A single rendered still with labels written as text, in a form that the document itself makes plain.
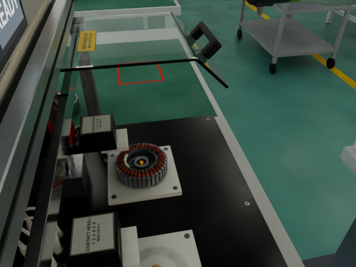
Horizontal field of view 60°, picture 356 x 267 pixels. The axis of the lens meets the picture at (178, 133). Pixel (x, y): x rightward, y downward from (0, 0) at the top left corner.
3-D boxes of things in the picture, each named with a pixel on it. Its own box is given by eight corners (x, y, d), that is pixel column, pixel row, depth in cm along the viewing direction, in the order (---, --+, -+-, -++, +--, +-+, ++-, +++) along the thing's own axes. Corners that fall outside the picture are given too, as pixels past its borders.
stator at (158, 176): (163, 150, 73) (162, 138, 71) (171, 185, 65) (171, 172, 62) (115, 157, 72) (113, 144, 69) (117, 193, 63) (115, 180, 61)
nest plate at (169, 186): (170, 149, 76) (169, 144, 75) (181, 195, 64) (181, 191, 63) (107, 156, 73) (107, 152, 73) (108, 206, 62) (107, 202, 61)
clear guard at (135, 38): (195, 37, 71) (196, 10, 67) (228, 88, 52) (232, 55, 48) (46, 47, 66) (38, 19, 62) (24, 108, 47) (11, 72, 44)
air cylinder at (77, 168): (88, 169, 70) (83, 151, 67) (87, 195, 64) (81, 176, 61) (65, 172, 69) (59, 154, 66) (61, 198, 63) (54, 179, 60)
